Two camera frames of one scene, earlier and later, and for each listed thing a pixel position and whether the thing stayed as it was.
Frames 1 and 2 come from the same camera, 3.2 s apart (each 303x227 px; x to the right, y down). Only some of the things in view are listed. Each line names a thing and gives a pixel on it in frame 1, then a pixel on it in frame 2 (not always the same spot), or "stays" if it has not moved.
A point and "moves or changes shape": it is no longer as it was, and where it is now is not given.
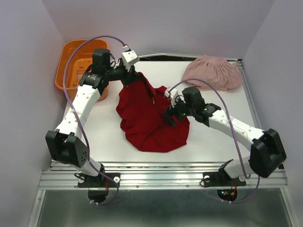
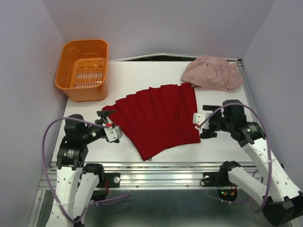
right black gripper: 168,114 -> 209,107
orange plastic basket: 79,62 stays
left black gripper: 128,76 -> 103,119
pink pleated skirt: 214,73 stays
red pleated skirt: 142,108 moves or changes shape
